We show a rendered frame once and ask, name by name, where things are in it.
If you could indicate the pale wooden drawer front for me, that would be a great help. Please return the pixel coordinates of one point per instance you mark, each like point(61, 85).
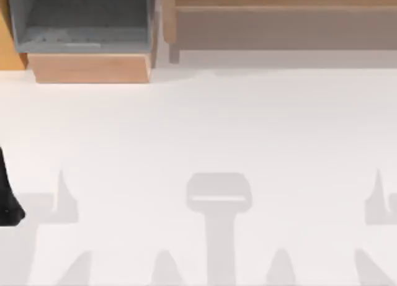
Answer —
point(88, 68)

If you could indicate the wooden open shelf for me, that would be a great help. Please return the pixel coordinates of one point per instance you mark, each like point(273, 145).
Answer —
point(279, 22)

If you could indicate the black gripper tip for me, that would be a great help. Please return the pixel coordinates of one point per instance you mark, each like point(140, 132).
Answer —
point(7, 202)

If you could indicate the wooden cupboard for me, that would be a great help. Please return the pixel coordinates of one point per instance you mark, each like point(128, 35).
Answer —
point(9, 34)

